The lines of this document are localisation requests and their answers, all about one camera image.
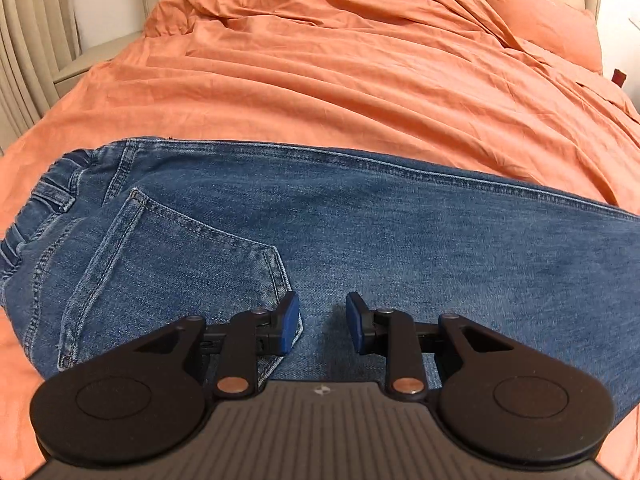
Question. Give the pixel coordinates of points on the beige pleated curtain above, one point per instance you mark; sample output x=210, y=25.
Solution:
x=30, y=55

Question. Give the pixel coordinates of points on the blue denim pants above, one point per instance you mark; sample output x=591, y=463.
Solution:
x=360, y=220

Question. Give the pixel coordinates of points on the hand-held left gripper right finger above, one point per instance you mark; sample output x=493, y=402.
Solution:
x=355, y=322

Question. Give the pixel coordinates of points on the beige nightstand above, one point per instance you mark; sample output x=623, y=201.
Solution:
x=95, y=55

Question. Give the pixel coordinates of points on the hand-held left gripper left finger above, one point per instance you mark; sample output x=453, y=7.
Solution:
x=290, y=322

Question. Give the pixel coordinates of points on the dark red bottle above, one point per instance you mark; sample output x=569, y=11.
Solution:
x=619, y=77

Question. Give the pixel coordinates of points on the orange duvet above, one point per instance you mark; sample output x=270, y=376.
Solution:
x=325, y=80

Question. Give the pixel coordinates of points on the orange pillow with white print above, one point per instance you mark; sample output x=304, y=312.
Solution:
x=542, y=17

